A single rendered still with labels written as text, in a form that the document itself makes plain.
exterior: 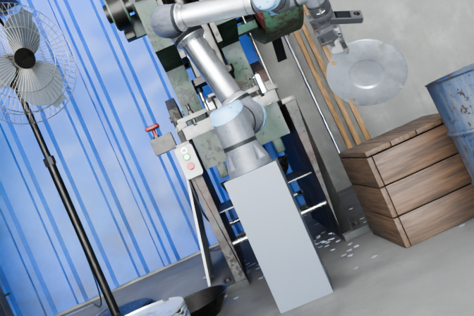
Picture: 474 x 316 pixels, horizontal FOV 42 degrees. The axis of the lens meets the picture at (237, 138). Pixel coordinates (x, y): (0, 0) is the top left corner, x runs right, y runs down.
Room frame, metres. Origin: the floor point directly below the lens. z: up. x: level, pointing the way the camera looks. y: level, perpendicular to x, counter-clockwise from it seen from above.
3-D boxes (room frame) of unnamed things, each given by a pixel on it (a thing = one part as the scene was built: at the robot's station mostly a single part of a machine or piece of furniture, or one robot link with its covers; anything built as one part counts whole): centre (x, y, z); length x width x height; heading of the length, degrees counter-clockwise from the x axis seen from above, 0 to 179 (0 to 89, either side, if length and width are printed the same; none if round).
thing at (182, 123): (2.84, 0.16, 0.76); 0.17 x 0.06 x 0.10; 92
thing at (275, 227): (2.03, 0.00, 0.23); 0.18 x 0.18 x 0.45; 85
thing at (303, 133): (2.99, -0.27, 0.45); 0.92 x 0.12 x 0.90; 2
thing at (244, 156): (2.03, 0.00, 0.50); 0.15 x 0.15 x 0.10
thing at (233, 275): (2.97, 0.26, 0.45); 0.92 x 0.12 x 0.90; 2
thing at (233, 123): (2.04, 0.00, 0.62); 0.13 x 0.12 x 0.14; 156
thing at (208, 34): (2.80, -0.01, 1.04); 0.17 x 0.15 x 0.30; 2
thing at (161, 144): (2.60, 0.29, 0.62); 0.10 x 0.06 x 0.20; 92
